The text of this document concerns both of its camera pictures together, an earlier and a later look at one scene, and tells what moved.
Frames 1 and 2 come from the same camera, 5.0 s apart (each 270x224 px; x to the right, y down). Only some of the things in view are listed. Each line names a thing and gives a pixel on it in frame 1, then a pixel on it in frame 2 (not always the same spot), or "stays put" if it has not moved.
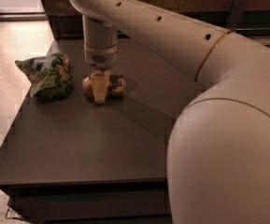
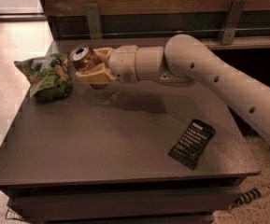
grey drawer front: x=116 y=203 stays put
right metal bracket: x=235 y=14 stays put
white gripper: x=100 y=59 → x=123 y=64
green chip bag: x=49 y=77 stays put
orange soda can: x=116 y=87 → x=83 y=57
